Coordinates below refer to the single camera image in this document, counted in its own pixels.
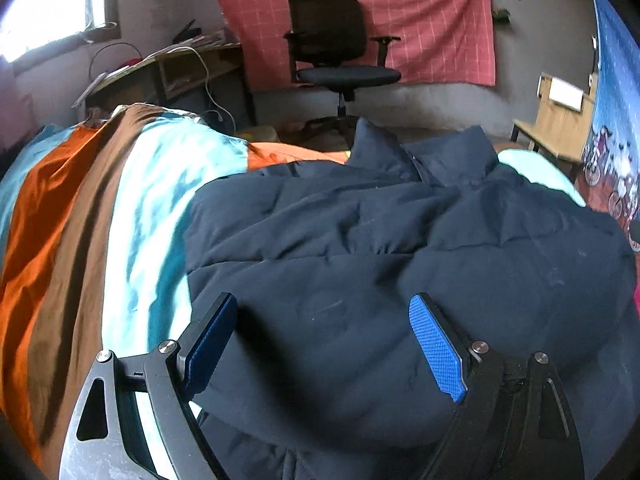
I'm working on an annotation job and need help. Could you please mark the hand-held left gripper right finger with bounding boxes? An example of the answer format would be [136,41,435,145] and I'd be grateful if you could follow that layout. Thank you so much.
[407,292,586,480]

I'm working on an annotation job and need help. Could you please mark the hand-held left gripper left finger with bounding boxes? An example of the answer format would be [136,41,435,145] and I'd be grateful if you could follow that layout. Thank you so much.
[59,291,238,480]

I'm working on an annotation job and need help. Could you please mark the navy puffer jacket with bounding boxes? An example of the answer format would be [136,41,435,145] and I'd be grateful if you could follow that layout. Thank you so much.
[182,116,640,480]

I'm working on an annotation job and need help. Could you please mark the colourful striped bedsheet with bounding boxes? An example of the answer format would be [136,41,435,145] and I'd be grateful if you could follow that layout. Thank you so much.
[0,103,588,480]

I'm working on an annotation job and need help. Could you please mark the light wooden chair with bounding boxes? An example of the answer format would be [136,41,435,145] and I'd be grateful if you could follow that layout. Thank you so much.
[511,74,598,166]

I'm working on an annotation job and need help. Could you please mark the wooden desk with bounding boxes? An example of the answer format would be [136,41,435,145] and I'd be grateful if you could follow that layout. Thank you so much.
[85,42,258,128]

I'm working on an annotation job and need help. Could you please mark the grey flat board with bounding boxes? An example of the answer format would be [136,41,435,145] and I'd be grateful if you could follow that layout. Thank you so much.
[72,72,109,109]

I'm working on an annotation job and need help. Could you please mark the white cloth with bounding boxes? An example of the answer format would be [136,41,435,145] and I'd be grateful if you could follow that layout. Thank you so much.
[547,77,586,111]

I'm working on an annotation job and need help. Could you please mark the pile of papers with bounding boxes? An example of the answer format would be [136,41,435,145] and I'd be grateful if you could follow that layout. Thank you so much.
[145,30,236,59]

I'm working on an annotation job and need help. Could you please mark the black stapler-like tool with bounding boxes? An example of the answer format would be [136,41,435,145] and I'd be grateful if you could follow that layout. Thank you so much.
[172,20,198,44]

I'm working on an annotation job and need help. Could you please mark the blue printed curtain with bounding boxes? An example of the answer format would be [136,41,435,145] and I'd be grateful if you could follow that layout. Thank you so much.
[580,0,640,256]

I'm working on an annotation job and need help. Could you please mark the black office chair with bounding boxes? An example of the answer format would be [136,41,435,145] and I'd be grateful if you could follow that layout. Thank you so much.
[283,0,402,133]

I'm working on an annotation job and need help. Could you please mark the window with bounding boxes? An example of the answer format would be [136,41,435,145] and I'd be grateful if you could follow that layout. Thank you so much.
[0,0,121,61]

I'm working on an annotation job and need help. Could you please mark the white cable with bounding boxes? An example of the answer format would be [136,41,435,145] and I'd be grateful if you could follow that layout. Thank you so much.
[172,46,236,133]

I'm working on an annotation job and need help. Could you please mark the thin dark wire loop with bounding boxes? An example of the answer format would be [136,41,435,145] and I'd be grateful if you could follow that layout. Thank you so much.
[89,42,143,79]

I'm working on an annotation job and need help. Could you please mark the pink checked wall cloth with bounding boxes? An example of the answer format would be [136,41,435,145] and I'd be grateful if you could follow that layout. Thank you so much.
[207,0,497,93]

